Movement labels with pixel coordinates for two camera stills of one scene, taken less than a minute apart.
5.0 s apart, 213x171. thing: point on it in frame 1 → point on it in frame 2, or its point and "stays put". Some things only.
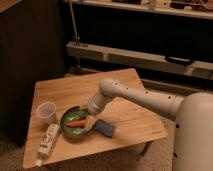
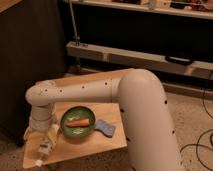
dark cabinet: (33, 46) stays put
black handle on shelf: (180, 60) stays put
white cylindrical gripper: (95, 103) → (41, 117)
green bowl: (73, 123) stays put
